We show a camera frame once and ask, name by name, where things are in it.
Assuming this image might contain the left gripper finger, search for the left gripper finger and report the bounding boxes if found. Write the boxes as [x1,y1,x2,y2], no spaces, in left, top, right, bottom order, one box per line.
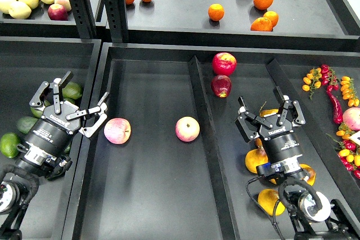
[29,71,73,115]
[65,92,110,138]

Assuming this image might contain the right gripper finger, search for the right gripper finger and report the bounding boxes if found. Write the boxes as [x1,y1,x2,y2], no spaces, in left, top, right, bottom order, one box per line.
[235,96,273,142]
[273,86,306,126]

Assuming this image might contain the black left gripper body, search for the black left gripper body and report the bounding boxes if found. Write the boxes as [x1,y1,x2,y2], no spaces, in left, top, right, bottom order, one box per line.
[21,101,81,159]

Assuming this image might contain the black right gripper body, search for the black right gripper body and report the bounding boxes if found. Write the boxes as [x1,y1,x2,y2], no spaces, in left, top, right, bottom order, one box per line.
[258,124,303,164]

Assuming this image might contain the yellow pear with brown spot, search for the yellow pear with brown spot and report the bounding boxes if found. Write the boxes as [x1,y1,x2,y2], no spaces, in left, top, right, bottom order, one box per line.
[258,188,280,215]

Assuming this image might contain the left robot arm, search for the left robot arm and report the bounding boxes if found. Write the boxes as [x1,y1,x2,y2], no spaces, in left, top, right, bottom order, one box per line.
[1,71,109,239]

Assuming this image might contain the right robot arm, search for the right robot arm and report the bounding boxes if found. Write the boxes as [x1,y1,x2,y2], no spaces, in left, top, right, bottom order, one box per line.
[235,87,359,239]

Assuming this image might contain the green avocado upper left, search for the green avocado upper left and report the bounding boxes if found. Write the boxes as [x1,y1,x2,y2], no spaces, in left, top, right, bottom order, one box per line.
[30,100,51,118]

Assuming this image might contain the yellow pear upper pile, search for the yellow pear upper pile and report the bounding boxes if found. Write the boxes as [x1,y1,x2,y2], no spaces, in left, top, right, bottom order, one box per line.
[255,138,263,148]

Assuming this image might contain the yellow pear pile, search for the yellow pear pile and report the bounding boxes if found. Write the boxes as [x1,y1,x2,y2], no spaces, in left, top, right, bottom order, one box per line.
[300,164,316,186]
[269,179,277,185]
[255,138,263,148]
[245,146,268,174]

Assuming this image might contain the yellow pear with stem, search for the yellow pear with stem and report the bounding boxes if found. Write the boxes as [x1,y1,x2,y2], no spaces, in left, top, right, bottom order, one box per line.
[259,101,278,117]

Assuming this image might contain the green avocado lower right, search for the green avocado lower right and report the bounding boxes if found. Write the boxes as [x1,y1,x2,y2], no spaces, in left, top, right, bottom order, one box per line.
[64,143,71,154]

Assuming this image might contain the dark avocado lying sideways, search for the dark avocado lying sideways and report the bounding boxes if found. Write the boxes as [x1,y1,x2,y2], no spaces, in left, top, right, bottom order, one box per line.
[16,116,38,134]

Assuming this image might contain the yellow pear left pile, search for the yellow pear left pile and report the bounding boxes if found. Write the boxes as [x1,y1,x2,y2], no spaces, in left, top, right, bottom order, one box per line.
[245,146,268,174]

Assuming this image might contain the green avocado upper middle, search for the green avocado upper middle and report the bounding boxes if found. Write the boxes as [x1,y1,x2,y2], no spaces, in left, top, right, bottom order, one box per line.
[64,98,76,105]

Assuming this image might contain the green avocado top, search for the green avocado top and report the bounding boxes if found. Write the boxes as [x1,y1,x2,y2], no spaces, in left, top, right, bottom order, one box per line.
[62,81,83,100]

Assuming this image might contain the yellow pear middle pile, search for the yellow pear middle pile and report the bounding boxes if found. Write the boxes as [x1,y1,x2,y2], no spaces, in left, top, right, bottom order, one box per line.
[269,179,277,185]

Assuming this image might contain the light green avocado far left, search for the light green avocado far left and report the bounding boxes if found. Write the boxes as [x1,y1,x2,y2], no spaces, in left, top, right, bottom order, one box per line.
[1,132,21,159]

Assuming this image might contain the yellow pear right pile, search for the yellow pear right pile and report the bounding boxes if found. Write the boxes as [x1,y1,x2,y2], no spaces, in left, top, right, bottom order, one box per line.
[300,164,316,186]

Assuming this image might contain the pink apple left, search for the pink apple left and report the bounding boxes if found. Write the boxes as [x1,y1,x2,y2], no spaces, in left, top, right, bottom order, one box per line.
[104,117,131,144]

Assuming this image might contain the pink apple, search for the pink apple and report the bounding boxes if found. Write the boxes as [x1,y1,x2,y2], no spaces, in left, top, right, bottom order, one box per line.
[104,117,131,144]
[175,116,200,142]

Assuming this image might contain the orange cherry tomato vine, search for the orange cherry tomato vine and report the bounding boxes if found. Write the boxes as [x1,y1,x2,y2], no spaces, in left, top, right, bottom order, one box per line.
[301,67,322,99]

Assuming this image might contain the red chili pepper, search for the red chili pepper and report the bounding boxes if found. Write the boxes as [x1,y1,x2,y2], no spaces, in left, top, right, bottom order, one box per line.
[326,85,343,124]

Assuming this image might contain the dark red apple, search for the dark red apple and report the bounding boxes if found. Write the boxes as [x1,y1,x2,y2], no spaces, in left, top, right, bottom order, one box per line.
[210,75,232,98]

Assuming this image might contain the red cherry tomato vine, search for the red cherry tomato vine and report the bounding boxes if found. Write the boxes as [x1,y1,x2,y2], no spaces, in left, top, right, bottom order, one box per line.
[320,64,339,92]

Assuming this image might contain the pink apple right edge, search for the pink apple right edge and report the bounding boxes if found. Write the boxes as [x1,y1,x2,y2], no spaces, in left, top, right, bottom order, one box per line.
[343,107,360,131]

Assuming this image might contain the yellow cherry tomato vine right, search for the yellow cherry tomato vine right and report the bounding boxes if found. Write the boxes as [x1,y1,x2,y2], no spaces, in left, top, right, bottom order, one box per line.
[340,76,359,107]

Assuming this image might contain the pink apple centre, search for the pink apple centre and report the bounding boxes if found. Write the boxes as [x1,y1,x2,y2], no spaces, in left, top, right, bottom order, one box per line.
[175,116,200,142]

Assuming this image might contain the bright red apple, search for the bright red apple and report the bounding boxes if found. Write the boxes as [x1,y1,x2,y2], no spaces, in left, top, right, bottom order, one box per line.
[212,52,237,76]

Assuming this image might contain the white label card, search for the white label card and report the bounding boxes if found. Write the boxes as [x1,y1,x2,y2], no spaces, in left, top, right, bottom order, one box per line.
[349,130,360,146]

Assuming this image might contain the mixed cherry tomatoes bottom right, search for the mixed cherry tomatoes bottom right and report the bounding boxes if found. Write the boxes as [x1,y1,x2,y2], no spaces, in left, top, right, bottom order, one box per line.
[327,123,359,180]

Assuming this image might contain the black upper left shelf tray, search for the black upper left shelf tray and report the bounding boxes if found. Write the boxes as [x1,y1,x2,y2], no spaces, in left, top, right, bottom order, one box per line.
[1,0,106,39]

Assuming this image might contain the black centre tray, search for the black centre tray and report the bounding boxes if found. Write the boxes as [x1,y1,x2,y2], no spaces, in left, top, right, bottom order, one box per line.
[76,43,359,239]

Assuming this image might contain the red apple on shelf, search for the red apple on shelf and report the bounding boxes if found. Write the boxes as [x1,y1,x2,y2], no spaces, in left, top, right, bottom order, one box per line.
[47,3,68,21]

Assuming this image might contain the yellow apple front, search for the yellow apple front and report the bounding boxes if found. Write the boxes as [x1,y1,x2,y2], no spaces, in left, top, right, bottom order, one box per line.
[8,1,32,19]

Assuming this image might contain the orange front right shelf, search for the orange front right shelf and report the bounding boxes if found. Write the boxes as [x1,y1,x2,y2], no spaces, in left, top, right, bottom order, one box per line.
[250,17,273,31]

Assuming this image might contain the pale peach on shelf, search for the pale peach on shelf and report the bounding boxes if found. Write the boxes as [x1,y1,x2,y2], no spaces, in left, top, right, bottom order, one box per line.
[54,0,71,12]

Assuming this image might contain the black perforated post left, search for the black perforated post left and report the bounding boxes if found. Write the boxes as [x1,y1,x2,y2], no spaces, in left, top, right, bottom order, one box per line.
[69,0,97,39]

